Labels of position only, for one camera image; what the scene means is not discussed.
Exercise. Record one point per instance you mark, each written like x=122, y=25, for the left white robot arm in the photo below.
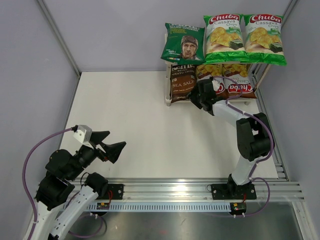
x=53, y=214

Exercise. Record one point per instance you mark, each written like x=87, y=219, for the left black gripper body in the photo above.
x=86, y=155

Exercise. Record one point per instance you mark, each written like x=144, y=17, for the green Chuba cassava chips bag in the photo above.
x=263, y=43

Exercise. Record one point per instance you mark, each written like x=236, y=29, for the white two-tier wooden shelf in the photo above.
x=257, y=73

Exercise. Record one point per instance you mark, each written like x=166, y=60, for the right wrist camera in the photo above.
x=216, y=85

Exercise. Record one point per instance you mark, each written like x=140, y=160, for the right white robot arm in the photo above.
x=255, y=142

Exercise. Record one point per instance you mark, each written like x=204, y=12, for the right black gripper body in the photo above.
x=196, y=98

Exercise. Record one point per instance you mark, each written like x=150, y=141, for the brown Kettle sea salt bag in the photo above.
x=183, y=79

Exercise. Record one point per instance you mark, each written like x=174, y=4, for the right aluminium frame post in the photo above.
x=288, y=11

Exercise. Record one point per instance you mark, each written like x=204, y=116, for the aluminium frame post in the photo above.
x=44, y=9
x=288, y=11

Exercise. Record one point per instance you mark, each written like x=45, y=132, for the dark green Real chips bag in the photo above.
x=184, y=44

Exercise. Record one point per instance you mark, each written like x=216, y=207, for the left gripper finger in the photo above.
x=97, y=137
x=113, y=151

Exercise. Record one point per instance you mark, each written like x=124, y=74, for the left aluminium frame post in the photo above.
x=44, y=9

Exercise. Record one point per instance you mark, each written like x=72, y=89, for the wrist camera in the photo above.
x=216, y=85
x=82, y=133

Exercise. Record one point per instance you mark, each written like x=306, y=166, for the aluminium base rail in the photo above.
x=183, y=195

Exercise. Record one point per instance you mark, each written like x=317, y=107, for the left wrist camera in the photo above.
x=82, y=133

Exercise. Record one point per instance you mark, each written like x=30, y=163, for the brown Chuba cassava chips bag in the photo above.
x=239, y=74

